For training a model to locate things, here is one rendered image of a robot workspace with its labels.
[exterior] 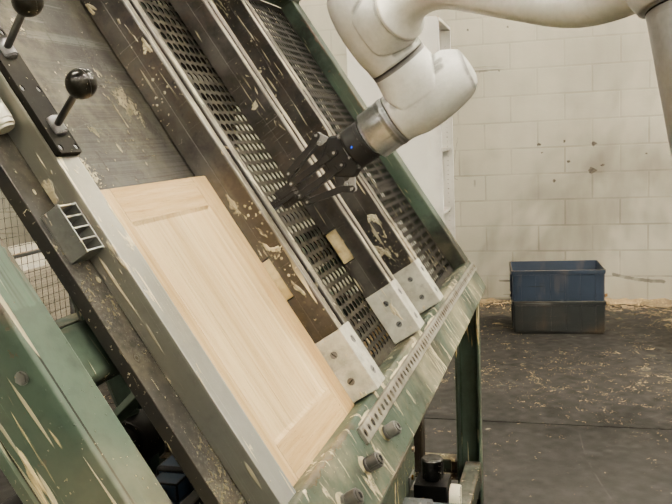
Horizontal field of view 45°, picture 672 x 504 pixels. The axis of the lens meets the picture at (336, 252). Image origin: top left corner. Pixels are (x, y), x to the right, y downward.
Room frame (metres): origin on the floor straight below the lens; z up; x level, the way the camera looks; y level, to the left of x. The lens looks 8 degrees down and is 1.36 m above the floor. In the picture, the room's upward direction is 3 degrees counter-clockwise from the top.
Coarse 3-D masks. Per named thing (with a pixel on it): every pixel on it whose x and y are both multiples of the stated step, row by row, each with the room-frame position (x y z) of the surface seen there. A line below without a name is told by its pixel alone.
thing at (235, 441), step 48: (0, 96) 1.05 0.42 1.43; (48, 192) 1.04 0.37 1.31; (96, 192) 1.06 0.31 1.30; (144, 288) 1.01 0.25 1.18; (144, 336) 1.00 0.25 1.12; (192, 336) 1.03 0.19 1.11; (192, 384) 0.99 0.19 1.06; (240, 432) 0.98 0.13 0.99; (240, 480) 0.97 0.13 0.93; (288, 480) 1.01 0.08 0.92
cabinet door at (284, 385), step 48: (144, 192) 1.22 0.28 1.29; (192, 192) 1.36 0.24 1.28; (144, 240) 1.14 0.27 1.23; (192, 240) 1.26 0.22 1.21; (240, 240) 1.40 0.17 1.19; (192, 288) 1.16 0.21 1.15; (240, 288) 1.29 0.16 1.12; (240, 336) 1.19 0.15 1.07; (288, 336) 1.33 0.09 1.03; (240, 384) 1.10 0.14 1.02; (288, 384) 1.22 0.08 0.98; (336, 384) 1.36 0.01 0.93; (288, 432) 1.12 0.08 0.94
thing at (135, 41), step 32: (96, 0) 1.50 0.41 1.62; (128, 0) 1.52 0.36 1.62; (128, 32) 1.48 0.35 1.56; (128, 64) 1.48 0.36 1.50; (160, 64) 1.46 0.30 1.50; (160, 96) 1.46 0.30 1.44; (192, 96) 1.49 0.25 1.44; (192, 128) 1.45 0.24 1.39; (192, 160) 1.45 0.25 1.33; (224, 160) 1.43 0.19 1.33; (224, 192) 1.43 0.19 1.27; (256, 192) 1.46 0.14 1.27; (256, 224) 1.42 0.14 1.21; (288, 256) 1.40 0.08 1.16; (320, 288) 1.43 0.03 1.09; (320, 320) 1.39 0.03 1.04; (352, 352) 1.37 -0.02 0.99; (352, 384) 1.37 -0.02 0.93
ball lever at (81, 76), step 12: (72, 72) 0.98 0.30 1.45; (84, 72) 0.98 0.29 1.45; (72, 84) 0.97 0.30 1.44; (84, 84) 0.97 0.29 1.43; (96, 84) 0.99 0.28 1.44; (72, 96) 0.99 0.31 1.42; (84, 96) 0.98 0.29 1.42; (48, 120) 1.05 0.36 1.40; (60, 120) 1.04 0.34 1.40; (60, 132) 1.05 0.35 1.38
